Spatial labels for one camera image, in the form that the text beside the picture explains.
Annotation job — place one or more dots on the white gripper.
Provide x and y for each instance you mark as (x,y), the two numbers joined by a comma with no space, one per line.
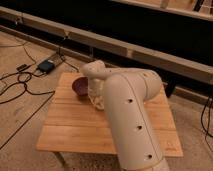
(95,87)

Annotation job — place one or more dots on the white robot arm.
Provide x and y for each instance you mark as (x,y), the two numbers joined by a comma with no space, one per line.
(121,93)

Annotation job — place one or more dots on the purple bowl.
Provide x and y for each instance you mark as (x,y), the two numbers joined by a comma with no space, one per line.
(80,86)

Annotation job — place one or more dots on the wooden table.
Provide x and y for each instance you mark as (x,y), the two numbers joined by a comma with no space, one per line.
(74,125)

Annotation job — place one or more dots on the black power adapter box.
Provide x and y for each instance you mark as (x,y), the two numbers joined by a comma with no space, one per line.
(46,66)

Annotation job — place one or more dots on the small black plug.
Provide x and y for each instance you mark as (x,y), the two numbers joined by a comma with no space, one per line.
(23,67)

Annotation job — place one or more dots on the wooden rail beam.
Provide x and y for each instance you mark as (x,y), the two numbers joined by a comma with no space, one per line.
(168,62)

